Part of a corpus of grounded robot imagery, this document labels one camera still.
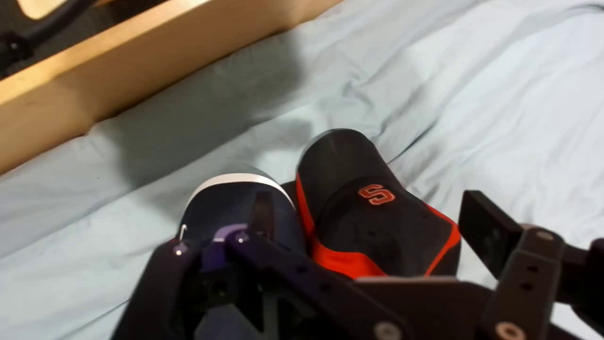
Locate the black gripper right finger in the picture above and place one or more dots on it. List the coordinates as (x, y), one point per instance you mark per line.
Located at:
(529, 271)

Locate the black cap red stripe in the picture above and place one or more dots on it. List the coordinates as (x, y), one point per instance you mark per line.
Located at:
(365, 228)

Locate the wooden bed frame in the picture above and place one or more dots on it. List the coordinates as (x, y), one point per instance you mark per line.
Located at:
(125, 69)

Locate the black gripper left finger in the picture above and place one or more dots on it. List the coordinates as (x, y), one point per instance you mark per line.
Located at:
(283, 277)

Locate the light blue bed sheet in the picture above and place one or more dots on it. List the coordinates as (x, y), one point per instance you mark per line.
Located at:
(491, 95)

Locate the dark cap white-trimmed brim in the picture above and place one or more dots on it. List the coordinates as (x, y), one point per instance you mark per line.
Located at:
(219, 205)

